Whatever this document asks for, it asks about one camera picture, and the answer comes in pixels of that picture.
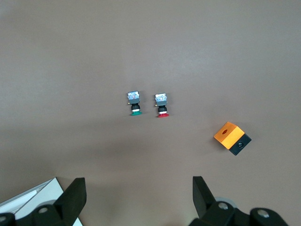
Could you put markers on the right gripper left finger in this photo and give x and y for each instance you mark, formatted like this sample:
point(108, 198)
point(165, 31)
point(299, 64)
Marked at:
point(68, 204)

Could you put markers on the red push button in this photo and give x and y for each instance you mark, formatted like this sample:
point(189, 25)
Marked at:
point(161, 103)

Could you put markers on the orange box with black base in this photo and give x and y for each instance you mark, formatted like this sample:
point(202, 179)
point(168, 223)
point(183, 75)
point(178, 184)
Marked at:
point(229, 135)

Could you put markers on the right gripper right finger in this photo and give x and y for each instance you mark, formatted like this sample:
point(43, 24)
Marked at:
point(204, 202)

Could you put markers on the white drawer cabinet housing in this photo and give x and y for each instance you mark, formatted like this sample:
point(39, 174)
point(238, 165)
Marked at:
point(35, 202)

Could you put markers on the green push button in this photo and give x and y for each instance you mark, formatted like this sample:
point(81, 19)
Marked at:
point(134, 102)

